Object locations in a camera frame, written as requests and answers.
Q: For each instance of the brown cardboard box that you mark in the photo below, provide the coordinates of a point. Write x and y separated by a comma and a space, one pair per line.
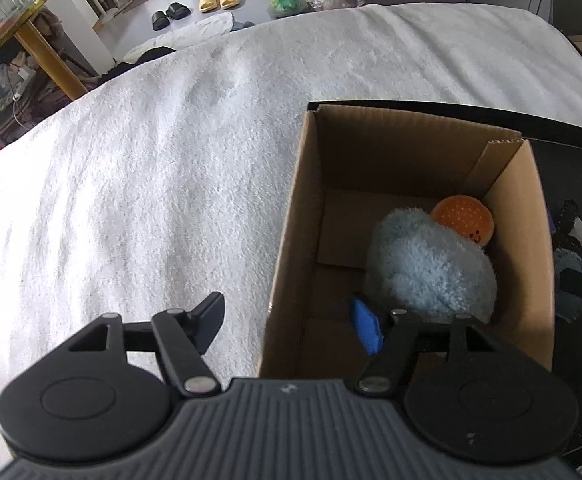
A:
340, 152

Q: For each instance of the light blue fluffy plush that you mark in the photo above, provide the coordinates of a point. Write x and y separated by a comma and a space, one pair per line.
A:
417, 264

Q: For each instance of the white cloth on floor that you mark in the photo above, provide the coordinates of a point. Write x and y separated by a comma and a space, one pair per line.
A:
185, 37

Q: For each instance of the orange round plush toy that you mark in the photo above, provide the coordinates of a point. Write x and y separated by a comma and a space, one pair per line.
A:
467, 216

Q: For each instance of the black tray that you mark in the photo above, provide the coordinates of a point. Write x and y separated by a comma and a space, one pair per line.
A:
571, 169

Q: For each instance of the black soft object white tag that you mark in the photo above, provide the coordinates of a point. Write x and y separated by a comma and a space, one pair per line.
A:
571, 227

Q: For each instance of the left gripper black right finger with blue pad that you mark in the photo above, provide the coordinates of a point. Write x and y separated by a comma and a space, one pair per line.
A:
464, 390

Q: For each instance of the yellow-legged glass table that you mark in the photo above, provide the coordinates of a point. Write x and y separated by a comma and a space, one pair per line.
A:
20, 26

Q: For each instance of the white towel cover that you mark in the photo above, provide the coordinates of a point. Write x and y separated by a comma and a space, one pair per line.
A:
173, 179

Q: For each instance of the green bag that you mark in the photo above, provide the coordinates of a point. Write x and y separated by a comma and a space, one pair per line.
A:
285, 8

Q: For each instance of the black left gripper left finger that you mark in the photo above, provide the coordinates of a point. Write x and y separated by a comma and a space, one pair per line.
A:
112, 386

